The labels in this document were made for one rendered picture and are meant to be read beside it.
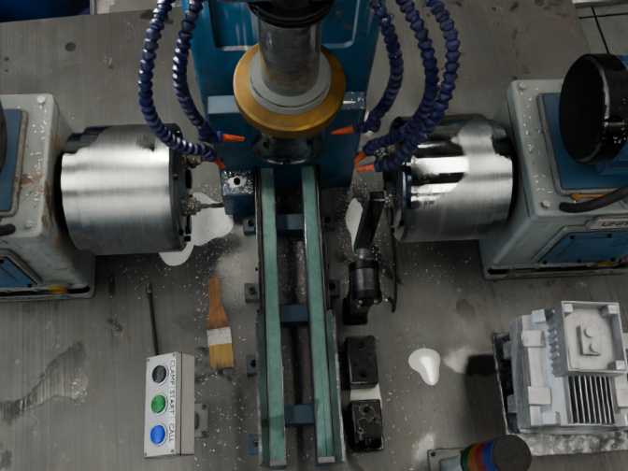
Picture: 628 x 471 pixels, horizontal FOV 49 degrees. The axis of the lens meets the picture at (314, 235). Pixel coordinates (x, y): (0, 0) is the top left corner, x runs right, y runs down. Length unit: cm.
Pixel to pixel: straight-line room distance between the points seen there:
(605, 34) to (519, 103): 180
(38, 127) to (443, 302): 90
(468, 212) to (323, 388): 44
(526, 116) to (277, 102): 52
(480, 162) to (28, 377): 101
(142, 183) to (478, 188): 60
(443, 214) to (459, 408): 44
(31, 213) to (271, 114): 46
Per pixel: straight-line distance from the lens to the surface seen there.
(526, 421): 130
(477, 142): 130
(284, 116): 108
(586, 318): 129
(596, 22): 318
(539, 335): 130
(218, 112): 131
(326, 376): 136
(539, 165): 132
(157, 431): 121
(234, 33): 133
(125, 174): 126
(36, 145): 133
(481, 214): 131
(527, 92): 139
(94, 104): 178
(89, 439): 152
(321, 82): 109
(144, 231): 128
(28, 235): 126
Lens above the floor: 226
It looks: 68 degrees down
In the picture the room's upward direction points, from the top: 6 degrees clockwise
